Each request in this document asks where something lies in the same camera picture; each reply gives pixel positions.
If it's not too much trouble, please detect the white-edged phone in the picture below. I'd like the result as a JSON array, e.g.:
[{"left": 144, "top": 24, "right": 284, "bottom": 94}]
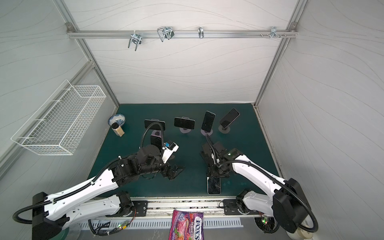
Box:
[{"left": 207, "top": 177, "right": 221, "bottom": 195}]

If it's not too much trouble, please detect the purple phone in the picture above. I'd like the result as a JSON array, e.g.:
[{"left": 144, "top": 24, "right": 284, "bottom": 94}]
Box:
[{"left": 150, "top": 132, "right": 163, "bottom": 150}]

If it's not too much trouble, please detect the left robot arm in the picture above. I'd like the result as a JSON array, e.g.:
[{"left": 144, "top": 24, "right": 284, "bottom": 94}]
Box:
[{"left": 13, "top": 141, "right": 184, "bottom": 240}]

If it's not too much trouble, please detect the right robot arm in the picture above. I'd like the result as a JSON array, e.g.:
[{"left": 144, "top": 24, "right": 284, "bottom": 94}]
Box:
[{"left": 200, "top": 135, "right": 319, "bottom": 234}]

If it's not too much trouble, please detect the black stand right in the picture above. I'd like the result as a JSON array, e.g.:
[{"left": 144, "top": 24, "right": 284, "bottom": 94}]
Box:
[{"left": 200, "top": 142, "right": 226, "bottom": 167}]

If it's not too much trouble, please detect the round stand far left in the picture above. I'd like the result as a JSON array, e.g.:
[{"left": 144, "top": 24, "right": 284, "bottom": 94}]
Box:
[{"left": 151, "top": 130, "right": 163, "bottom": 137}]

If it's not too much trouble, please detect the far left landscape phone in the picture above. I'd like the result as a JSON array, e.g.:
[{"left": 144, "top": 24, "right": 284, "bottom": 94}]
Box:
[{"left": 144, "top": 119, "right": 166, "bottom": 131}]

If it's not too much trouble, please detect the landscape phone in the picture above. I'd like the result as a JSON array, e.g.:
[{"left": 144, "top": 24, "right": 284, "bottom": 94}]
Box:
[
  {"left": 174, "top": 117, "right": 196, "bottom": 130},
  {"left": 144, "top": 119, "right": 166, "bottom": 131}
]

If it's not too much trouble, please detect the round stand of tilted phone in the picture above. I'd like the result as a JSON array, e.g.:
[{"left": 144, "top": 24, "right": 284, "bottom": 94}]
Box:
[{"left": 218, "top": 125, "right": 231, "bottom": 134}]

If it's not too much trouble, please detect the round stand of middle phone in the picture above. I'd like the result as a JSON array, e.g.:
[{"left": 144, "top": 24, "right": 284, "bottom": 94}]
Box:
[{"left": 180, "top": 128, "right": 192, "bottom": 134}]

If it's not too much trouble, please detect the round stand of upright phone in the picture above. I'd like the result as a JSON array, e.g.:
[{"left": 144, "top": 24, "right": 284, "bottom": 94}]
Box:
[{"left": 201, "top": 130, "right": 213, "bottom": 136}]

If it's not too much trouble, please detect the middle landscape phone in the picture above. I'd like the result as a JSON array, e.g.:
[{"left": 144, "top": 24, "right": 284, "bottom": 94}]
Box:
[{"left": 174, "top": 117, "right": 196, "bottom": 130}]

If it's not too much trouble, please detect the tilted far right phone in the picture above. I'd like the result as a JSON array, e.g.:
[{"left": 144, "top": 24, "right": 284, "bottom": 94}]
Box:
[{"left": 220, "top": 108, "right": 240, "bottom": 129}]

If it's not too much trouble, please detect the upright phone on round stand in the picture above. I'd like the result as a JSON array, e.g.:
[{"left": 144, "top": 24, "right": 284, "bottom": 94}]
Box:
[{"left": 201, "top": 111, "right": 216, "bottom": 132}]

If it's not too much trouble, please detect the Fox's candy bag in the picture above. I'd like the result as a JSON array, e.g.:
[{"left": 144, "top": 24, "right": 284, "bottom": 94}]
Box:
[{"left": 169, "top": 210, "right": 204, "bottom": 240}]

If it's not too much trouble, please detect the blue white bowl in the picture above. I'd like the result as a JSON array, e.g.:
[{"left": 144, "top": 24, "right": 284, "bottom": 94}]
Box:
[{"left": 108, "top": 114, "right": 126, "bottom": 126}]

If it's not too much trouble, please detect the metal clamp left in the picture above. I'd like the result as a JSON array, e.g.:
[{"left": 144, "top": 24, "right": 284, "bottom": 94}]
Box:
[{"left": 128, "top": 33, "right": 142, "bottom": 51}]

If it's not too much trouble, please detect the metal clamp middle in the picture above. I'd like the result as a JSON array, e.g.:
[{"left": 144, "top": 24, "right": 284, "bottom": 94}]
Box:
[{"left": 157, "top": 27, "right": 175, "bottom": 42}]

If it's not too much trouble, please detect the metal clamp small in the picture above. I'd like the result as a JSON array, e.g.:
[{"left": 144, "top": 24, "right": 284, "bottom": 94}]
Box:
[{"left": 198, "top": 27, "right": 204, "bottom": 39}]

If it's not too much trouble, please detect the metal clamp right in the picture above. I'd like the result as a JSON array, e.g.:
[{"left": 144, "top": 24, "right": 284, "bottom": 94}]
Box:
[{"left": 260, "top": 27, "right": 287, "bottom": 39}]

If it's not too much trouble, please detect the aluminium crossbar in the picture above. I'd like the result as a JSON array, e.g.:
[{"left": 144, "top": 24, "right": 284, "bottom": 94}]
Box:
[{"left": 67, "top": 29, "right": 298, "bottom": 39}]

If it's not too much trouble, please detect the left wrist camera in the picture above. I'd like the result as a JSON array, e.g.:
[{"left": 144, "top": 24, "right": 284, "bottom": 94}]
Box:
[{"left": 162, "top": 141, "right": 179, "bottom": 164}]

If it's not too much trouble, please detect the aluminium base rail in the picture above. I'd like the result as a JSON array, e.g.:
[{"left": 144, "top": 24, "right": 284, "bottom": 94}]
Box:
[{"left": 58, "top": 196, "right": 307, "bottom": 222}]

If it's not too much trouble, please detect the white wire basket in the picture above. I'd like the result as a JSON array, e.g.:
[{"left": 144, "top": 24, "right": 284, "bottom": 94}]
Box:
[{"left": 11, "top": 80, "right": 106, "bottom": 156}]

